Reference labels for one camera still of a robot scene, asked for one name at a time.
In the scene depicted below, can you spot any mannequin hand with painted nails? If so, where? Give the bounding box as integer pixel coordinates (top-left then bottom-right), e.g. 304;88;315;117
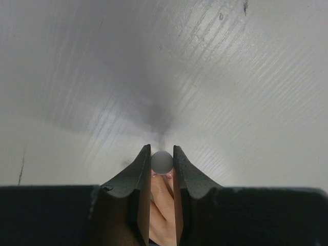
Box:
149;171;177;245

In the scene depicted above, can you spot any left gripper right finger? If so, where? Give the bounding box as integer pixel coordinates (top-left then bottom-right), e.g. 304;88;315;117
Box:
173;146;327;245

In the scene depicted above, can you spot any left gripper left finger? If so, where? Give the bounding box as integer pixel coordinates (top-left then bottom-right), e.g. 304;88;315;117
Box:
1;145;151;245

